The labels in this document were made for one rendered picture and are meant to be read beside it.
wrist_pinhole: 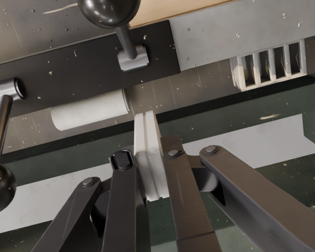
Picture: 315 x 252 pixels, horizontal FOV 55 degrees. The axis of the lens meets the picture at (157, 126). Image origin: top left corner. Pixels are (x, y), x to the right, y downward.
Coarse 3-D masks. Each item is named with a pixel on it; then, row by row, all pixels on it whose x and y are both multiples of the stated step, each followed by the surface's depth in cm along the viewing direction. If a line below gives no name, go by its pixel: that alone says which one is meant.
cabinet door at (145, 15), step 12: (144, 0) 29; (156, 0) 29; (168, 0) 29; (180, 0) 29; (192, 0) 29; (204, 0) 30; (216, 0) 30; (228, 0) 30; (144, 12) 30; (156, 12) 30; (168, 12) 30; (180, 12) 30; (132, 24) 30
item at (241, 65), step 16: (272, 48) 31; (288, 48) 31; (304, 48) 31; (240, 64) 31; (256, 64) 31; (272, 64) 31; (288, 64) 31; (304, 64) 31; (240, 80) 31; (256, 80) 32; (272, 80) 32
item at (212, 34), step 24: (240, 0) 28; (264, 0) 28; (288, 0) 28; (312, 0) 28; (144, 24) 29; (192, 24) 28; (216, 24) 28; (240, 24) 29; (264, 24) 29; (288, 24) 29; (312, 24) 29; (192, 48) 29; (216, 48) 29; (240, 48) 29; (264, 48) 30
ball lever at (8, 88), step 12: (0, 84) 27; (12, 84) 27; (0, 96) 27; (12, 96) 27; (24, 96) 28; (0, 108) 26; (0, 120) 25; (0, 132) 24; (0, 144) 24; (0, 156) 23; (0, 168) 21; (0, 180) 20; (12, 180) 21; (0, 192) 20; (12, 192) 21; (0, 204) 21
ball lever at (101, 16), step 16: (80, 0) 17; (96, 0) 16; (112, 0) 16; (128, 0) 17; (96, 16) 17; (112, 16) 17; (128, 16) 17; (128, 32) 22; (128, 48) 24; (144, 48) 27; (128, 64) 27; (144, 64) 27
